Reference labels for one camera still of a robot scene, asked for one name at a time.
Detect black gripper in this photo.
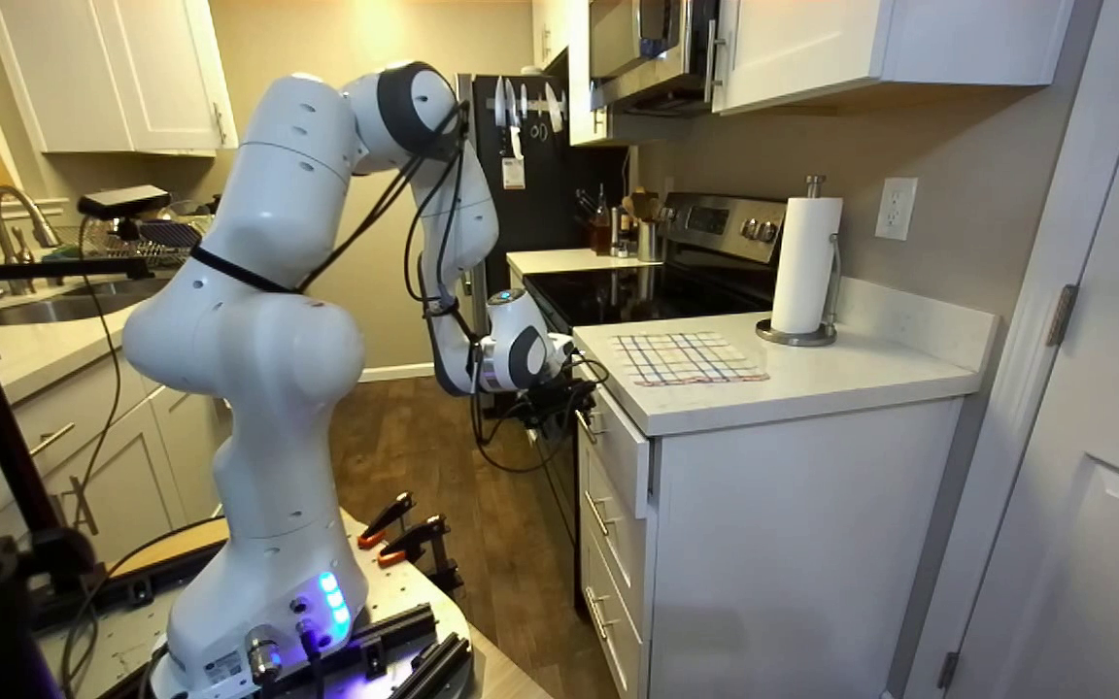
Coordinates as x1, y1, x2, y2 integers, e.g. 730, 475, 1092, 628
506, 365, 597, 435

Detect white drawer holding cutlery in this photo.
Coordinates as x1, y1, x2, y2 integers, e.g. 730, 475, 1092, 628
574, 383, 658, 523

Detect white shallow cabinet drawer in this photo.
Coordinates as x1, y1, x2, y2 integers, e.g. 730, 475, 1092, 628
580, 452, 651, 612

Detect white deep cabinet drawer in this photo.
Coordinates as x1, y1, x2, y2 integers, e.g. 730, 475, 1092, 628
580, 540, 651, 699

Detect white drawer cabinet with countertop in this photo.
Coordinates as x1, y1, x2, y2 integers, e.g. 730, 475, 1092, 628
566, 272, 1002, 699

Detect stainless black electric stove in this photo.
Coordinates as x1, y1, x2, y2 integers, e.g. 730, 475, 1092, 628
522, 190, 794, 529

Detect dark glass bottle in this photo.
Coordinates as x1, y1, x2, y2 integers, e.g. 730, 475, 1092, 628
585, 177, 620, 259

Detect black clamp orange tip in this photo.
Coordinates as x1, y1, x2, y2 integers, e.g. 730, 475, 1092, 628
352, 490, 417, 553
373, 511, 452, 569

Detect metal paper towel holder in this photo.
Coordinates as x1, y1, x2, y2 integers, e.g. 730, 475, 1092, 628
752, 169, 842, 351

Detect white paper towel roll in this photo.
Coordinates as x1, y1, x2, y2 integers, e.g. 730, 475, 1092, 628
770, 193, 846, 343

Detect stainless over-range microwave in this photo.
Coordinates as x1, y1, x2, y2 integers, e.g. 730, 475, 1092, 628
585, 0, 725, 118

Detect white base cabinets with sink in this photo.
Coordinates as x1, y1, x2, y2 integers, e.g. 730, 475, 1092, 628
0, 255, 224, 576

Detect white panel door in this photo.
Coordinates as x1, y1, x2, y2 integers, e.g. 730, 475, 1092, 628
932, 0, 1119, 699

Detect chrome kitchen faucet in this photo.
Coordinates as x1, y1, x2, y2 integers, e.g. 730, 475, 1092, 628
0, 184, 67, 272

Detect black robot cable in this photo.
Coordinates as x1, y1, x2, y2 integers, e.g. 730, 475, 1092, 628
299, 101, 474, 299

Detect white wall switch plate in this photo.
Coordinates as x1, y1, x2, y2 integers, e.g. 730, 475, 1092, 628
872, 176, 925, 243

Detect white wall cabinet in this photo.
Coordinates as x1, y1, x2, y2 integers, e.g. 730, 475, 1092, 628
712, 0, 1079, 118

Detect white wall cabinet double door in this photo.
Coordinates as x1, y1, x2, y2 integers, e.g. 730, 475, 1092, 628
0, 0, 241, 162

